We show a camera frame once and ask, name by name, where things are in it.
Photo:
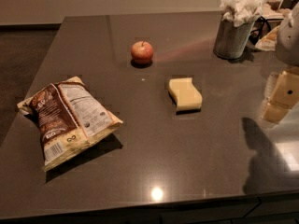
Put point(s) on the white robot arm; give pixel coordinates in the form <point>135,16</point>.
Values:
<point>287,46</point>

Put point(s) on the metal cup holder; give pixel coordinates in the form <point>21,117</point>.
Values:
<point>230,40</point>

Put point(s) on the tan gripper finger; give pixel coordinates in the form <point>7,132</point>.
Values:
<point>281,94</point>

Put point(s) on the yellow sponge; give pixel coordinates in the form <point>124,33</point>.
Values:
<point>185,95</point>

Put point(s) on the red apple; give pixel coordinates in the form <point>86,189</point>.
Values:
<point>142,52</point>

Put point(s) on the brown chip bag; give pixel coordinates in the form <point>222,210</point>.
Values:
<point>70,120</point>

